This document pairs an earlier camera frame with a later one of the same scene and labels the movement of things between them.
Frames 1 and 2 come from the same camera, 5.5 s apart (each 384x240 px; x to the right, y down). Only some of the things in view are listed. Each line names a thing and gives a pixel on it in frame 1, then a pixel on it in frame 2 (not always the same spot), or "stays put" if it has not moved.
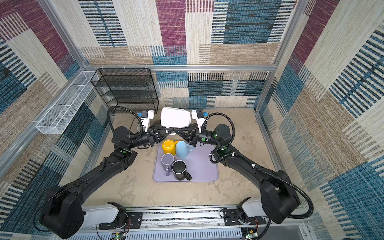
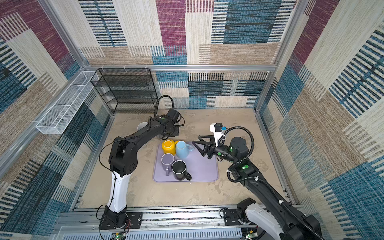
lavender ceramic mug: (167, 161) stays put
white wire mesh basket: (62, 111) stays put
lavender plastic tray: (198, 163) stays put
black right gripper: (192, 135) to (212, 145)
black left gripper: (154, 137) to (177, 127)
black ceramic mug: (178, 168) stays put
